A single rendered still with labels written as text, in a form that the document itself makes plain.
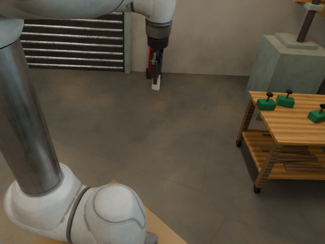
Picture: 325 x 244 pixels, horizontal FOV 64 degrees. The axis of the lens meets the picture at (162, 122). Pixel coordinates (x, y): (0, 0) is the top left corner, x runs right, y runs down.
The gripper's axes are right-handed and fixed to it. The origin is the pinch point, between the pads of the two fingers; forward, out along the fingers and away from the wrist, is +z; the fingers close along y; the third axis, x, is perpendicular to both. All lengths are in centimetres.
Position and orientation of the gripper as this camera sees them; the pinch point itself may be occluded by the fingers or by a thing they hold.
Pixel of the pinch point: (155, 82)
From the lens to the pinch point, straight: 105.9
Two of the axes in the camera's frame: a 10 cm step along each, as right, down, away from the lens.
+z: -0.6, 7.1, 7.0
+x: -9.7, -2.0, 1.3
